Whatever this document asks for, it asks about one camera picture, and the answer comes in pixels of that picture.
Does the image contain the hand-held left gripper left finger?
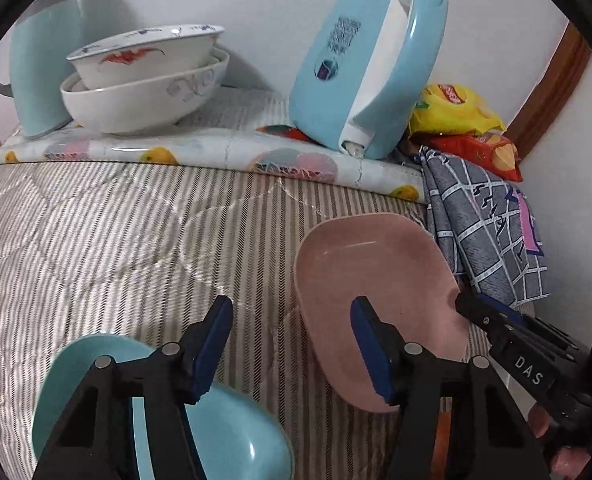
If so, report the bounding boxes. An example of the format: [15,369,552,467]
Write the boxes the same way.
[33,296,234,480]

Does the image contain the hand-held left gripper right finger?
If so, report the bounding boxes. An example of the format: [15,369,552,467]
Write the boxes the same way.
[351,296,551,480]

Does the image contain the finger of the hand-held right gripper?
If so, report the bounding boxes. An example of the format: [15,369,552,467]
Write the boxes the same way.
[476,293,590,361]
[454,292,559,405]

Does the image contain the light blue bowl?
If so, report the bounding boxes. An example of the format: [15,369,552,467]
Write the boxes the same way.
[31,334,295,480]

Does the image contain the pink plate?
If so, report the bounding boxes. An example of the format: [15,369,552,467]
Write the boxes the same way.
[294,212,471,413]

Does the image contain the person's right hand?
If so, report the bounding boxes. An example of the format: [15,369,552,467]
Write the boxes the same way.
[528,404,592,478]

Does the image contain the grey checked cloth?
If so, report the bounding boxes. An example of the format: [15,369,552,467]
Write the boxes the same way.
[401,142,551,308]

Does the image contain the striped quilt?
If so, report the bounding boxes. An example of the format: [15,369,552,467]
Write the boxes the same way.
[0,90,531,480]

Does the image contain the red snack bag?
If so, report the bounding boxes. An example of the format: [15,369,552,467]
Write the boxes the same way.
[428,130,524,183]

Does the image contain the fruit print plastic mat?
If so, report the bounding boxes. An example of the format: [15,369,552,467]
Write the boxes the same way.
[0,87,427,206]

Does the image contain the yellow snack bag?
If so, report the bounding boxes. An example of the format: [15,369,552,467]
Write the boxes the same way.
[408,84,507,136]

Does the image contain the large white bowl blue print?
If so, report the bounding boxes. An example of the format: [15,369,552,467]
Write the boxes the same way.
[59,49,231,136]

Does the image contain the light blue tissue box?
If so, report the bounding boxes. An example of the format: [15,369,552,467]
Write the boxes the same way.
[288,0,449,161]

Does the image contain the white bowl with red print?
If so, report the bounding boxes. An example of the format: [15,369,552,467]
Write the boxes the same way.
[66,23,225,91]

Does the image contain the light blue kettle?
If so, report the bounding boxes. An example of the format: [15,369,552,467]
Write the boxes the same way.
[0,0,89,141]

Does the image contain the brown wooden door frame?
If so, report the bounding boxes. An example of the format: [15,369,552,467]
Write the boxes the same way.
[503,20,592,161]

